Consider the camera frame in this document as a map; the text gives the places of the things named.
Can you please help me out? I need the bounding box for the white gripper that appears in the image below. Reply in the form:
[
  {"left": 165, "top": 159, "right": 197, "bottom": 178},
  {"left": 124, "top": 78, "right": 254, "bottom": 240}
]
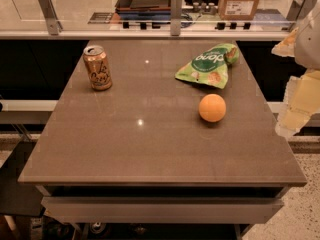
[{"left": 271, "top": 1, "right": 320, "bottom": 138}]

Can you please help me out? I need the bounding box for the orange fruit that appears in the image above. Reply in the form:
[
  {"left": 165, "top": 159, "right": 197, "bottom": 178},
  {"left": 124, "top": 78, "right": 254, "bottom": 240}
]
[{"left": 198, "top": 94, "right": 226, "bottom": 122}]

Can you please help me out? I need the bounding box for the orange soda can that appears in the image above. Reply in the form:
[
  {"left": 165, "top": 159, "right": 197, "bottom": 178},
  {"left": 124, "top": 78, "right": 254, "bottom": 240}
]
[{"left": 83, "top": 45, "right": 112, "bottom": 91}]

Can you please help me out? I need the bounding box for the green snack bag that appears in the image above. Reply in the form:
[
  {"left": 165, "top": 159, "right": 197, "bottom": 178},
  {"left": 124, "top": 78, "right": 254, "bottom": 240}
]
[{"left": 175, "top": 43, "right": 239, "bottom": 89}]

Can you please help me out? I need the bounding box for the cardboard box with label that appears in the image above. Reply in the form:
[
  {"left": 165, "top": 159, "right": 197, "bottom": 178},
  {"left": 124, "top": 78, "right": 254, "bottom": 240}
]
[{"left": 218, "top": 0, "right": 259, "bottom": 20}]

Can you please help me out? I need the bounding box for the grey table drawer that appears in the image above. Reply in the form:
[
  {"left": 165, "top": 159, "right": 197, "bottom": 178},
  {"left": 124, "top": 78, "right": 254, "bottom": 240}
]
[{"left": 42, "top": 197, "right": 283, "bottom": 224}]

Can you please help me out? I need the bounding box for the right metal rail bracket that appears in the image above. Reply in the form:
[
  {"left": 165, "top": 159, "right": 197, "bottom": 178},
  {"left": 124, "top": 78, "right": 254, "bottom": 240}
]
[{"left": 286, "top": 0, "right": 318, "bottom": 31}]

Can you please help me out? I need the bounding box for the metal rail bracket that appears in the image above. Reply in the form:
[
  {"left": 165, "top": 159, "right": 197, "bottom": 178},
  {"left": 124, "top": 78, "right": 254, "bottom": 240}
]
[
  {"left": 38, "top": 0, "right": 63, "bottom": 35},
  {"left": 286, "top": 0, "right": 318, "bottom": 31},
  {"left": 170, "top": 0, "right": 182, "bottom": 36}
]

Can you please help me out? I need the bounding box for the middle metal rail bracket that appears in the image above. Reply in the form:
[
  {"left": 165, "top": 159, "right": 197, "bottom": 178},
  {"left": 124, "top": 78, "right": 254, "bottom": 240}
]
[{"left": 170, "top": 0, "right": 182, "bottom": 36}]

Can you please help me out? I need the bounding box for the left metal rail bracket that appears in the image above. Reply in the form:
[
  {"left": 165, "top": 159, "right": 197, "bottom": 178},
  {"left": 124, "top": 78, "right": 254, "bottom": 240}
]
[{"left": 38, "top": 0, "right": 63, "bottom": 35}]

